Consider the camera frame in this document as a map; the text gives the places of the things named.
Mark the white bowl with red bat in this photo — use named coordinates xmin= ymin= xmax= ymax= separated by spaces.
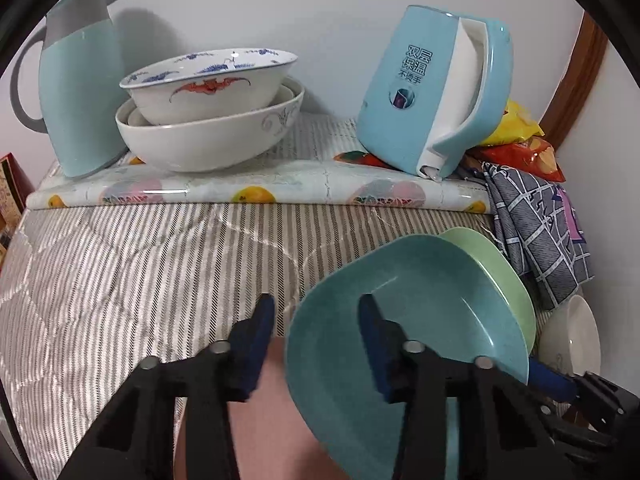
xmin=119 ymin=48 xmax=298 ymax=126

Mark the red snack bag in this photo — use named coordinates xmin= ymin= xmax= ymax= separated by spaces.
xmin=469 ymin=136 xmax=565 ymax=183

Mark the brown wooden door frame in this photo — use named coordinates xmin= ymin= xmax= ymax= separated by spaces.
xmin=540 ymin=12 xmax=608 ymax=151

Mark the light blue electric kettle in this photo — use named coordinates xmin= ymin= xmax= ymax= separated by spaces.
xmin=356 ymin=6 xmax=513 ymax=181

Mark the small white inner bowl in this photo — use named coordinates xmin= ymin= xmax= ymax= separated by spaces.
xmin=127 ymin=84 xmax=294 ymax=127

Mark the grey checked folded cloth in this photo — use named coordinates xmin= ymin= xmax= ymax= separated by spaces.
xmin=457 ymin=157 xmax=593 ymax=310

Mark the light green square plate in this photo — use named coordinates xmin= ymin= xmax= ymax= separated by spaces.
xmin=440 ymin=226 xmax=537 ymax=354

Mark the teal square plate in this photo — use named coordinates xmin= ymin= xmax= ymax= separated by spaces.
xmin=285 ymin=235 xmax=528 ymax=479

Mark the fruit print plastic mat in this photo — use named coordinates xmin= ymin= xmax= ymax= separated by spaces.
xmin=26 ymin=157 xmax=491 ymax=214

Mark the large white patterned bowl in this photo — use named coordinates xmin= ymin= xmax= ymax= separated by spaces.
xmin=115 ymin=78 xmax=305 ymax=172

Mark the striped quilted table cover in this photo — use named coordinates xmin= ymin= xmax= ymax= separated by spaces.
xmin=1 ymin=204 xmax=494 ymax=479

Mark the light blue thermos jug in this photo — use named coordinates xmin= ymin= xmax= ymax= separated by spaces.
xmin=10 ymin=0 xmax=127 ymax=178

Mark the plain white bowl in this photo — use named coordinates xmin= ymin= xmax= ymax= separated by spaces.
xmin=538 ymin=295 xmax=601 ymax=376

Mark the yellow snack bag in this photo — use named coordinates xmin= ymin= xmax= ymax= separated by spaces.
xmin=480 ymin=99 xmax=544 ymax=146

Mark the patterned brown box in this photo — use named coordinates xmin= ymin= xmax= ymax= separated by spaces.
xmin=0 ymin=153 xmax=34 ymax=260

